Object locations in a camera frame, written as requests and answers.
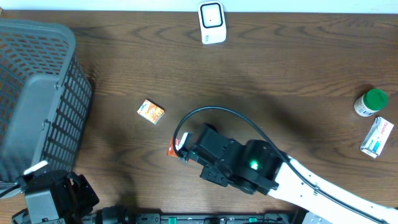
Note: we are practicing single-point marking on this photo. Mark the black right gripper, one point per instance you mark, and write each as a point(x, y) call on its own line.
point(208, 174)

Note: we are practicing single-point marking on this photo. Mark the orange chocolate bar wrapper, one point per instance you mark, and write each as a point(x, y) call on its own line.
point(170, 151)

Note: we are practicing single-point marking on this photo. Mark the small orange snack packet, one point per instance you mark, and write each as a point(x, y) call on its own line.
point(151, 111)

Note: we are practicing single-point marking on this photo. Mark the white blue medicine box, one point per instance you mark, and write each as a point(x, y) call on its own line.
point(375, 141)

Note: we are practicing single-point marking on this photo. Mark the green lid white jar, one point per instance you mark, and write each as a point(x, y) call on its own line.
point(371, 102)

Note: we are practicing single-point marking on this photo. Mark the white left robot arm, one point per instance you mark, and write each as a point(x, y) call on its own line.
point(56, 196)

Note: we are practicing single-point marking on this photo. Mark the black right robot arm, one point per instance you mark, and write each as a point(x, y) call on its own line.
point(256, 167)

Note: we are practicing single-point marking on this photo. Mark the white barcode scanner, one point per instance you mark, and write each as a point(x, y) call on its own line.
point(212, 22)

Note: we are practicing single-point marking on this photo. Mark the grey plastic basket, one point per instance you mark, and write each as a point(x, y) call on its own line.
point(45, 99)

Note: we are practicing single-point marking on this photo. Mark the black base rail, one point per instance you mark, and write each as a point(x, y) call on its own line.
point(120, 214)

